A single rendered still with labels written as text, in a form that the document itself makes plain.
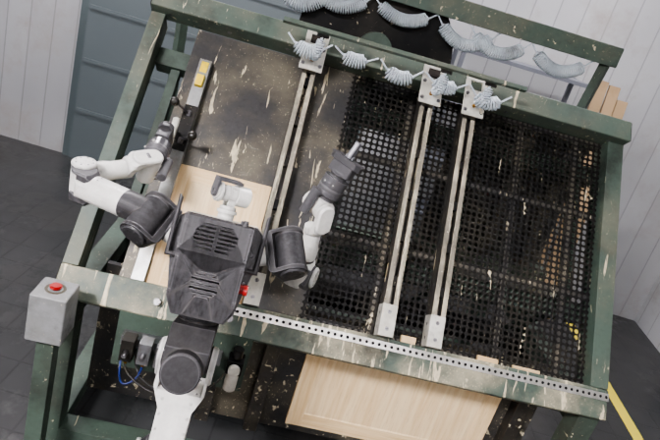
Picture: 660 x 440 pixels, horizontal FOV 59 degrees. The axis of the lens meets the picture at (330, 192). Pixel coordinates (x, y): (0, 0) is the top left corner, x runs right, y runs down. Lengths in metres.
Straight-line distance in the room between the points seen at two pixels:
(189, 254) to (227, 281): 0.13
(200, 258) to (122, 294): 0.69
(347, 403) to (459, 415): 0.51
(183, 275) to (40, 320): 0.64
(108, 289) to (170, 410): 0.58
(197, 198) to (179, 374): 0.88
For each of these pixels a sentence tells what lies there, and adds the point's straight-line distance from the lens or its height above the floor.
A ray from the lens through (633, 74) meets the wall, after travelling 5.45.
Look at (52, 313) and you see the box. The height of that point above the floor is 0.88.
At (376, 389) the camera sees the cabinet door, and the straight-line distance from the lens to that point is 2.73.
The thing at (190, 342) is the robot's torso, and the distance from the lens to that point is 1.75.
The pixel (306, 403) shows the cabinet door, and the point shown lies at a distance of 2.76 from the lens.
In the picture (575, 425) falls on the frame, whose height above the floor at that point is 0.74.
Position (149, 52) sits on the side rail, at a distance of 2.58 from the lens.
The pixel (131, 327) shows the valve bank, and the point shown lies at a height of 0.75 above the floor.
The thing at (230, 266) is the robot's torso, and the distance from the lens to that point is 1.66.
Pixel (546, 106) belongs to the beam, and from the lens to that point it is 2.83.
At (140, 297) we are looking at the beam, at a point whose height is 0.86.
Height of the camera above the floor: 2.11
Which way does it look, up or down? 19 degrees down
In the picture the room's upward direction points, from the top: 17 degrees clockwise
